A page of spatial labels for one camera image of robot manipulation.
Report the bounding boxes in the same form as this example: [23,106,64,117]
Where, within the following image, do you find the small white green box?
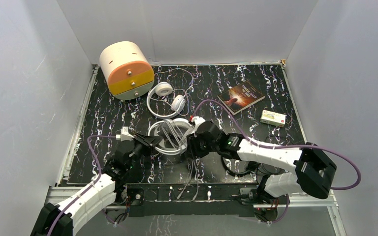
[260,110,286,127]

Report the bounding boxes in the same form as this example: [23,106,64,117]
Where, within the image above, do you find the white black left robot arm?
[31,133,163,236]

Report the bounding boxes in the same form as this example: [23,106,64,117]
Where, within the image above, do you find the orange brown paperback book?
[218,81,265,115]

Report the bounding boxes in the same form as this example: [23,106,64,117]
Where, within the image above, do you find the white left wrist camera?
[115,126,134,141]

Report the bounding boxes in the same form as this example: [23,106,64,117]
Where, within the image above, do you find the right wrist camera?
[189,116,206,130]

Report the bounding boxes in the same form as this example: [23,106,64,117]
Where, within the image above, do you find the black wired headphones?
[221,157,286,177]

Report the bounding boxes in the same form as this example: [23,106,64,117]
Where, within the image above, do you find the small white on-ear headphones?
[146,81,191,119]

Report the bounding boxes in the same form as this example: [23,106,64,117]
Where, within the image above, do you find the pastel mini drawer cabinet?
[99,41,154,101]

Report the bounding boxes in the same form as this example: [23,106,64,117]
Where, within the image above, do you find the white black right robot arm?
[187,117,337,204]

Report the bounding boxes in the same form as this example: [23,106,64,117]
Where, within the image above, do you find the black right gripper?
[185,132,219,160]

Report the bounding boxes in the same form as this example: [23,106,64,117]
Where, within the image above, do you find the large white over-ear headphones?
[148,118,194,155]

